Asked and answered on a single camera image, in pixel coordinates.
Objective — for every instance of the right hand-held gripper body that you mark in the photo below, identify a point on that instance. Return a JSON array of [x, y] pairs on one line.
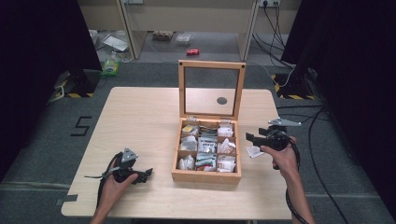
[[277, 138]]

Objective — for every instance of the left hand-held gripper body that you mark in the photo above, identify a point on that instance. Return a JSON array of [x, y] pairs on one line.
[[128, 157]]

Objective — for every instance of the white tea packet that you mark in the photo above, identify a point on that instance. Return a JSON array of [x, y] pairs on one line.
[[254, 152]]

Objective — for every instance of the wooden box with window lid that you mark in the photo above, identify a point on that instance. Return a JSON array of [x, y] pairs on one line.
[[206, 177]]

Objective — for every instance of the person's right hand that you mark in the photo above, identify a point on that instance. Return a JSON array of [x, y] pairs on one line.
[[286, 161]]

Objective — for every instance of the person's left hand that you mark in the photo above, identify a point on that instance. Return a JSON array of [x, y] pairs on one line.
[[113, 193]]

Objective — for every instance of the group of tea packets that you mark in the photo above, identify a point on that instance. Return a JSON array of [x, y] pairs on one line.
[[206, 145]]

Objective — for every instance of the round dark table grommet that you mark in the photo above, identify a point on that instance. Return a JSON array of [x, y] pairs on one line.
[[221, 100]]

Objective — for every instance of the stand base with striped tape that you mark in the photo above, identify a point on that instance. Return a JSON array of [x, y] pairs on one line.
[[77, 85], [292, 88]]

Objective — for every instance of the black tape floor mark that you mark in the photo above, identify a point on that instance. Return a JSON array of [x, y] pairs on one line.
[[81, 126]]

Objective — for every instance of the black curtain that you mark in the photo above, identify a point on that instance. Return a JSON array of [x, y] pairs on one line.
[[37, 77], [358, 77]]

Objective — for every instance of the red can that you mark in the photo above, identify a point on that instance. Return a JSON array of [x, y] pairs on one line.
[[192, 52]]

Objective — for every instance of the white flat tray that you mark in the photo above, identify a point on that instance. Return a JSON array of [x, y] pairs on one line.
[[115, 43]]

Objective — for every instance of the clear plastic container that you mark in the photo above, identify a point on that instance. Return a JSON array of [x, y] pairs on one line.
[[183, 39]]

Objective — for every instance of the brown egg carton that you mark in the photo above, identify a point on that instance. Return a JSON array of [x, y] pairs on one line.
[[162, 35]]

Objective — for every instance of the white wall socket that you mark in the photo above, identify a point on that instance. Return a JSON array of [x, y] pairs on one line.
[[269, 2]]

